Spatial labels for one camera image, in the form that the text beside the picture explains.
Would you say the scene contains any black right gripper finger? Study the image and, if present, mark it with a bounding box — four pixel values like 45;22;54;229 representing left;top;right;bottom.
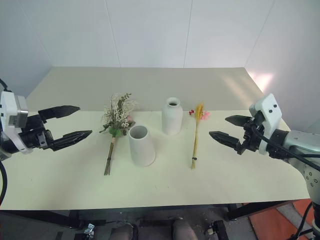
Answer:
208;130;241;151
224;114;252;129

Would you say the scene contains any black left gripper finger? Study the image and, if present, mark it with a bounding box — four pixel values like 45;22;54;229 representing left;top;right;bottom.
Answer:
37;105;81;124
48;129;94;152

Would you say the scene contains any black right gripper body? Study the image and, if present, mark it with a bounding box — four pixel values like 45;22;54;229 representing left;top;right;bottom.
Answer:
237;116;266;156

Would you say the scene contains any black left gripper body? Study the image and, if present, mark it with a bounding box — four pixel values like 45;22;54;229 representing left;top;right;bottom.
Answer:
18;113;55;151

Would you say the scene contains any white bottle-shaped ceramic vase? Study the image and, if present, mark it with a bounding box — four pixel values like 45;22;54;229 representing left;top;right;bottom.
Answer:
161;97;184;137

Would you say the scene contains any white tapered ceramic vase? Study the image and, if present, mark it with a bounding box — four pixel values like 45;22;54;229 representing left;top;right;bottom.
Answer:
128;124;157;168

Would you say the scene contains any yellow wheat pink flower bouquet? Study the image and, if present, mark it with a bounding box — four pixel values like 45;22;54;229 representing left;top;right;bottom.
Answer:
188;101;212;170

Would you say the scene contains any green white dried flower bouquet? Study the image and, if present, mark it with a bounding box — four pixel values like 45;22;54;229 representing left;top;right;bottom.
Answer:
99;92;139;177

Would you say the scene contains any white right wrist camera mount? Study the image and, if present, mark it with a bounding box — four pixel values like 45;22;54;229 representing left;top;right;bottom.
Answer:
248;93;284;156

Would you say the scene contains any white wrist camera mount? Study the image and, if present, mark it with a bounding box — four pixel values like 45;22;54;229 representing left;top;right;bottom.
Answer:
0;90;34;155
248;93;284;156

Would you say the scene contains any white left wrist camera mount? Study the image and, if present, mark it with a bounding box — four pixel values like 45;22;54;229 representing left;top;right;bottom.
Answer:
0;90;34;155

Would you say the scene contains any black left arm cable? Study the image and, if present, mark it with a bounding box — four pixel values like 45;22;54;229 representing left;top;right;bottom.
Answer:
0;78;9;210

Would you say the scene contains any black metal table frame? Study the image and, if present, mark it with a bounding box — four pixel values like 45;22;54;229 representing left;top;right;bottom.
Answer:
0;198;291;231

